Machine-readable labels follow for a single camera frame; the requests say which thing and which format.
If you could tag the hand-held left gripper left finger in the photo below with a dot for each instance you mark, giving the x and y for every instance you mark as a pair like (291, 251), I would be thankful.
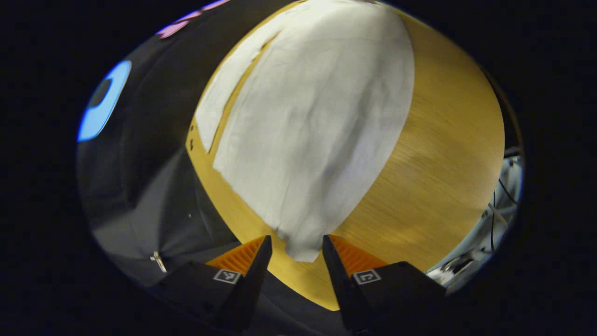
(252, 280)

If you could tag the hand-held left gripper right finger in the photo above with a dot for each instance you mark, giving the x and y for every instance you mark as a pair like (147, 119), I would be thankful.
(338, 280)

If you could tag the white jeans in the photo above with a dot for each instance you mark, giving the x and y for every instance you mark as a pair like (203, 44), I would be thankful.
(317, 116)

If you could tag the white cloth clip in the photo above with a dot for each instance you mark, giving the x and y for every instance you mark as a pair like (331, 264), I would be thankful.
(158, 261)

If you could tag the black backdrop cloth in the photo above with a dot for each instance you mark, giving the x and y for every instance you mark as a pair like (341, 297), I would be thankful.
(154, 186)

